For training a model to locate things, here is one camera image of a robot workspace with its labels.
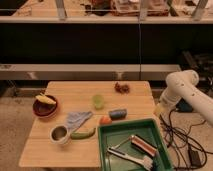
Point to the yellowish suction gripper tip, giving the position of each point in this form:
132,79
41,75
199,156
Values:
159,109

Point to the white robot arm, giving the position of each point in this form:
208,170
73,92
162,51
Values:
182,85

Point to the green plastic cup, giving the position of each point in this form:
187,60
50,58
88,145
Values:
98,101

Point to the metal measuring cup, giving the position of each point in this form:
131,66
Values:
59,135

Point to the dark red berry cluster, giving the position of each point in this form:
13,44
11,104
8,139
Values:
121,88

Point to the metal spoon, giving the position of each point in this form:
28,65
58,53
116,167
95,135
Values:
122,142

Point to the orange tomato toy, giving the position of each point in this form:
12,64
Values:
105,120

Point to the green plastic tray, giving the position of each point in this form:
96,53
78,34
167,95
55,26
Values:
110,135

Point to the black power adapter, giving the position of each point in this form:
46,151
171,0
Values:
194,158

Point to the green pepper toy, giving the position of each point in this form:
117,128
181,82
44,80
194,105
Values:
82,135

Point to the grey blue cloth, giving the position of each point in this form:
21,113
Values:
75,119

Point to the wooden table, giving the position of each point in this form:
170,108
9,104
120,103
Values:
76,96

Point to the red bowl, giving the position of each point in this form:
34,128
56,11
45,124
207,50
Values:
43,109

